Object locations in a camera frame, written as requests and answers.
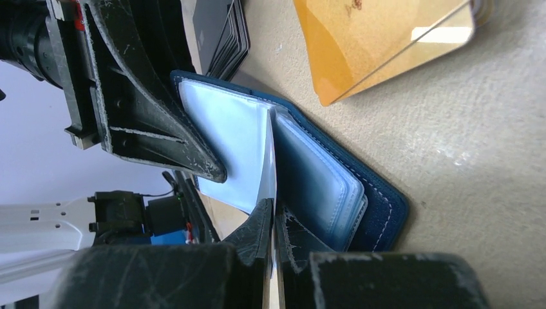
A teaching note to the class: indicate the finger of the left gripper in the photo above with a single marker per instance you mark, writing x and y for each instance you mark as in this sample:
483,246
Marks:
144,129
162,47

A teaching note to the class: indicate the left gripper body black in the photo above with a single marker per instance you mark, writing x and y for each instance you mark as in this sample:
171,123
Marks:
58,42

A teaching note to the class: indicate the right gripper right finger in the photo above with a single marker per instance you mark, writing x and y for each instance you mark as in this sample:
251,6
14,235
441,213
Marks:
311,275

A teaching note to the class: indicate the blue leather card holder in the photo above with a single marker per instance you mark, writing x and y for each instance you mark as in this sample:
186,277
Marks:
270,149

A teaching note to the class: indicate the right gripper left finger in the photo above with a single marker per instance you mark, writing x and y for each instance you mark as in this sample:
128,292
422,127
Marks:
232,273

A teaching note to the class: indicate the black credit card stack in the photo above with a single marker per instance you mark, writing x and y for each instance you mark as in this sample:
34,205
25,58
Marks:
221,36

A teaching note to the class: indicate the single black credit card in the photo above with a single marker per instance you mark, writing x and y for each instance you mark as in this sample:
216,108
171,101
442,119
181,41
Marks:
271,294

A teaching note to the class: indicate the blue plastic bin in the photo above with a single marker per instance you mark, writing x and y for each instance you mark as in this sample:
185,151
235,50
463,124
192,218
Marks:
173,238

